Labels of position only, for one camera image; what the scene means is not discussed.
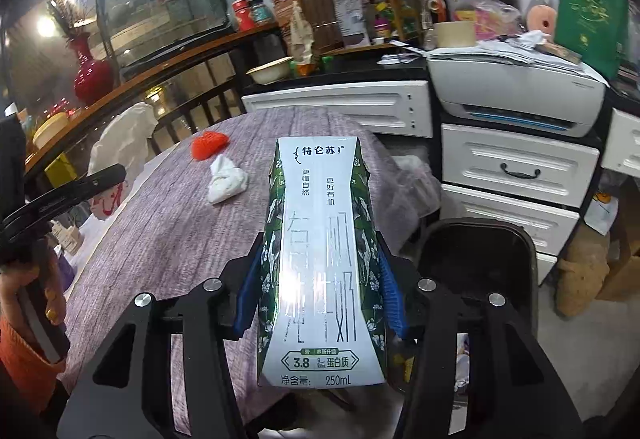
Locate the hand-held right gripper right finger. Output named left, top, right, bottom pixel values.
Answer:
left=375, top=231, right=583, bottom=439

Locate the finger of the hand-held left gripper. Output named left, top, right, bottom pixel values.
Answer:
left=0, top=191, right=101, bottom=242
left=27, top=164, right=127, bottom=214

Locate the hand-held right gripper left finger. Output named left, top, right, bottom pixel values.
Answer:
left=57, top=231, right=266, bottom=439

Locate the green and white milk carton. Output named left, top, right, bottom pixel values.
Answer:
left=256, top=136, right=388, bottom=389

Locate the black trash bin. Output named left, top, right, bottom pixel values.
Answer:
left=400, top=217, right=540, bottom=395

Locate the person's left forearm orange sleeve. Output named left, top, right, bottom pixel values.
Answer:
left=0, top=314, right=66, bottom=415

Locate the person's left hand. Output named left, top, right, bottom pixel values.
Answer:
left=0, top=264, right=68, bottom=335

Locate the white bag with red print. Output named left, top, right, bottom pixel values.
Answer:
left=87, top=102, right=158, bottom=220

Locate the yellow box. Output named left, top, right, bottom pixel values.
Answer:
left=47, top=154, right=78, bottom=182

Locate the beige bowl with lid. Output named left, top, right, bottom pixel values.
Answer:
left=32, top=113, right=70, bottom=148

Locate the red vase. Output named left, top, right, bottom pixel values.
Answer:
left=67, top=31, right=115, bottom=106

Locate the wooden ledge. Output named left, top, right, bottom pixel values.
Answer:
left=22, top=21, right=281, bottom=180

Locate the red mesh fruit net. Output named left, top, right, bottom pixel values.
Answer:
left=191, top=130, right=231, bottom=162

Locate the stained crumpled white napkin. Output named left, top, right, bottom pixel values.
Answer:
left=206, top=154, right=249, bottom=204

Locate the black railing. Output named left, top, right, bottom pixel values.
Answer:
left=145, top=84, right=246, bottom=144

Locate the clear plastic bag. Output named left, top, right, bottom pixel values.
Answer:
left=385, top=139, right=443, bottom=250

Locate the glass display case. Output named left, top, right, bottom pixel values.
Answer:
left=95, top=0, right=241, bottom=70

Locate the white drawer cabinet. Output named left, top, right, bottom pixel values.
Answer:
left=440, top=123, right=601, bottom=270

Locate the cream bowl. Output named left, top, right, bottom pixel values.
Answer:
left=246, top=58, right=293, bottom=86

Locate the wide white cabinet drawer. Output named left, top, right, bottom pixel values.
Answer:
left=241, top=80, right=433, bottom=138

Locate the red can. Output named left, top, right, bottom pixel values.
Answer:
left=231, top=0, right=256, bottom=30

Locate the brown paper bag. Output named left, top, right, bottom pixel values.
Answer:
left=290, top=6, right=315, bottom=64

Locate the white printer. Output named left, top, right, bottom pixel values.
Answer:
left=427, top=54, right=608, bottom=138

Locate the stack of papers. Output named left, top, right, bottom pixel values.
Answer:
left=430, top=31, right=586, bottom=66

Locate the pink plastic bag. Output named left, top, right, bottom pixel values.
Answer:
left=472, top=0, right=521, bottom=40

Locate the green tote bag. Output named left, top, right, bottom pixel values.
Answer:
left=554, top=0, right=628, bottom=78

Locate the pink ring-shaped object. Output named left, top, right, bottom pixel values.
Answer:
left=529, top=5, right=557, bottom=40

